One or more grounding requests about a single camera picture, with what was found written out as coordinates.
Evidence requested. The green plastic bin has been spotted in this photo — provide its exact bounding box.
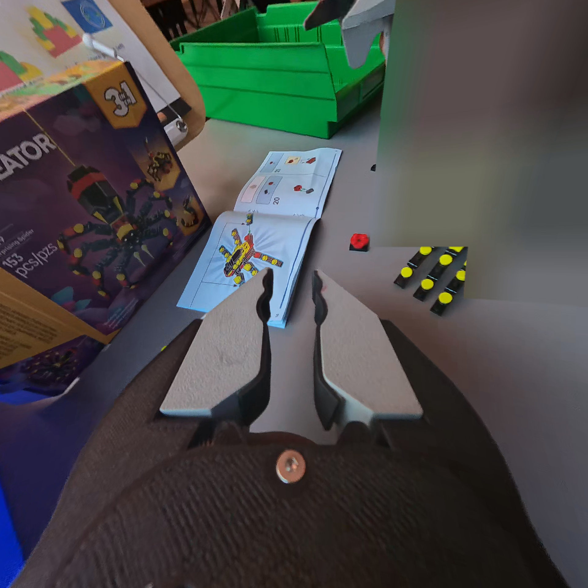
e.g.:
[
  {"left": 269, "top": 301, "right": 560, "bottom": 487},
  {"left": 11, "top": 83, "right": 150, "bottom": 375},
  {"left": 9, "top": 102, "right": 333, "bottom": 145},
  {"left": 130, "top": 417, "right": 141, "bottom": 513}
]
[{"left": 169, "top": 5, "right": 386, "bottom": 140}]

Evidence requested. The blue plastic bin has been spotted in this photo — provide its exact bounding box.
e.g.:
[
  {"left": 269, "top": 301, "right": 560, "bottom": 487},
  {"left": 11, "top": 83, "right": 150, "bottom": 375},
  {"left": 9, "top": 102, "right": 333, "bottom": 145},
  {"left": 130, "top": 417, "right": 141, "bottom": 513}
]
[{"left": 0, "top": 473, "right": 24, "bottom": 575}]

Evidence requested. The printed paper sheet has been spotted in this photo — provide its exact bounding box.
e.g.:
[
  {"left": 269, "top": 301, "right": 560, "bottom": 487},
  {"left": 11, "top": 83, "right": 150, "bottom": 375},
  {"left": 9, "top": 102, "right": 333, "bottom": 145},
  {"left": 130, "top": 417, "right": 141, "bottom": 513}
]
[{"left": 0, "top": 0, "right": 182, "bottom": 111}]

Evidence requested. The black and yellow lego spider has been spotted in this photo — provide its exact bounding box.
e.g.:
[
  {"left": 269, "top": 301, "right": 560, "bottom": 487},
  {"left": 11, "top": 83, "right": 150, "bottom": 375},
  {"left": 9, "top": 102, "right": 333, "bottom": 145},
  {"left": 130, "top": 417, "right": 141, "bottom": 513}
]
[{"left": 394, "top": 247, "right": 468, "bottom": 317}]

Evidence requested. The purple lego set box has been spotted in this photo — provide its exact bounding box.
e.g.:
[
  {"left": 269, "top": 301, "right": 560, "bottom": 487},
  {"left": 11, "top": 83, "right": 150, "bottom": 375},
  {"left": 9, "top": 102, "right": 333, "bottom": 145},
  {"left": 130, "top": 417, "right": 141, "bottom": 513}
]
[{"left": 0, "top": 60, "right": 213, "bottom": 405}]

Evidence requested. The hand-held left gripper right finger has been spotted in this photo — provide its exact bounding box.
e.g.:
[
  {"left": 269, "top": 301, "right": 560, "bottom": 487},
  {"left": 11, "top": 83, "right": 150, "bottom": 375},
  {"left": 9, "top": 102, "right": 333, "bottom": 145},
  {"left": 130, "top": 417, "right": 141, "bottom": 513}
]
[{"left": 312, "top": 270, "right": 423, "bottom": 431}]

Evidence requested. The brown clipboard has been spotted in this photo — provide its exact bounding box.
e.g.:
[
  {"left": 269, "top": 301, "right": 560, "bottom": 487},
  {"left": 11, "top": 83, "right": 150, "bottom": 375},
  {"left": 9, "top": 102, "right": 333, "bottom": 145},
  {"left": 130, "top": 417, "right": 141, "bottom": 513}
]
[{"left": 0, "top": 0, "right": 206, "bottom": 154}]

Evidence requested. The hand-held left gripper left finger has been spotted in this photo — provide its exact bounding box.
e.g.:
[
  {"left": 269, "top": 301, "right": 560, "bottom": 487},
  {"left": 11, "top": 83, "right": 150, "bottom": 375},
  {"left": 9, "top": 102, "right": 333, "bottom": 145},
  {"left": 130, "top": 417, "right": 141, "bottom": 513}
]
[{"left": 160, "top": 268, "right": 274, "bottom": 427}]

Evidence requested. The lego instruction booklet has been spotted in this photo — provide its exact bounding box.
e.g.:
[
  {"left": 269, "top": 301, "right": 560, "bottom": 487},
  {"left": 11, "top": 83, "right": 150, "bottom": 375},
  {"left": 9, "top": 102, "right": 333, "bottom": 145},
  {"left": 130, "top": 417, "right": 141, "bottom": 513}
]
[{"left": 177, "top": 147, "right": 343, "bottom": 329}]

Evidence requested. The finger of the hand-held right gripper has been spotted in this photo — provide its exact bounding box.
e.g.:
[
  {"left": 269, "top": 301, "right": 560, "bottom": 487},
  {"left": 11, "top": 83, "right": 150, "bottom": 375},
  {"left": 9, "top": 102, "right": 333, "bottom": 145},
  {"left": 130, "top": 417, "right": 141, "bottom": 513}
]
[
  {"left": 342, "top": 0, "right": 396, "bottom": 69},
  {"left": 303, "top": 0, "right": 354, "bottom": 30}
]

